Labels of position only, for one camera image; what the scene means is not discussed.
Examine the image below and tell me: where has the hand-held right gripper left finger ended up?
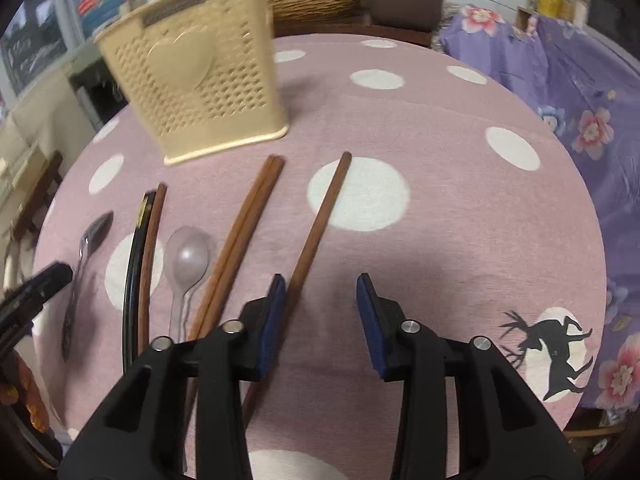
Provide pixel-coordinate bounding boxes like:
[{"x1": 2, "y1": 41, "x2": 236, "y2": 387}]
[{"x1": 57, "y1": 274, "x2": 288, "y2": 480}]

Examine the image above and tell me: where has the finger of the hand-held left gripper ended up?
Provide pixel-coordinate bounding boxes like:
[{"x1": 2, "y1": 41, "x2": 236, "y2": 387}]
[{"x1": 0, "y1": 262, "x2": 73, "y2": 356}]

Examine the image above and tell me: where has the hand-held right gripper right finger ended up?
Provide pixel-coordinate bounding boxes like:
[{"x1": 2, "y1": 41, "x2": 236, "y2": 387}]
[{"x1": 356, "y1": 273, "x2": 586, "y2": 480}]

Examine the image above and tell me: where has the metal spoon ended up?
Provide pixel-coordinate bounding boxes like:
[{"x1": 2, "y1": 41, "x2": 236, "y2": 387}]
[{"x1": 61, "y1": 211, "x2": 115, "y2": 362}]

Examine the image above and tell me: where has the black chopstick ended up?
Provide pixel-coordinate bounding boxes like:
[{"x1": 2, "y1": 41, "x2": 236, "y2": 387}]
[{"x1": 121, "y1": 190, "x2": 157, "y2": 376}]

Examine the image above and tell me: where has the clear plastic spoon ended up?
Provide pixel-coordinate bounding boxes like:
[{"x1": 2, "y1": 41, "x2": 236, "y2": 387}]
[{"x1": 163, "y1": 226, "x2": 211, "y2": 343}]

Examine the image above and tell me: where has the cream perforated utensil holder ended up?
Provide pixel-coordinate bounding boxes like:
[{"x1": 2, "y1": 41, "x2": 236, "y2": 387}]
[{"x1": 94, "y1": 0, "x2": 291, "y2": 167}]

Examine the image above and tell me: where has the water dispenser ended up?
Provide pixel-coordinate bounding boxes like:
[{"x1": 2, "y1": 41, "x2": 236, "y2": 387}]
[{"x1": 67, "y1": 55, "x2": 126, "y2": 131}]

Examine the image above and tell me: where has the window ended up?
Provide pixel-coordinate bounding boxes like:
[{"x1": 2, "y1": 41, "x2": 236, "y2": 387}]
[{"x1": 0, "y1": 0, "x2": 68, "y2": 96}]

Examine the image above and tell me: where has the dark wooden side table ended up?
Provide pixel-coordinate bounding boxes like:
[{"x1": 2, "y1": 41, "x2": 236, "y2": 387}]
[{"x1": 272, "y1": 14, "x2": 433, "y2": 48}]

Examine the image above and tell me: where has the purple floral cloth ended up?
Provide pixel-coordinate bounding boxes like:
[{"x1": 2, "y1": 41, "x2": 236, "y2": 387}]
[{"x1": 435, "y1": 4, "x2": 640, "y2": 413}]

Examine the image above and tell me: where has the woven basket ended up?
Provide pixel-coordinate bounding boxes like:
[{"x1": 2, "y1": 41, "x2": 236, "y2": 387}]
[{"x1": 265, "y1": 0, "x2": 363, "y2": 21}]

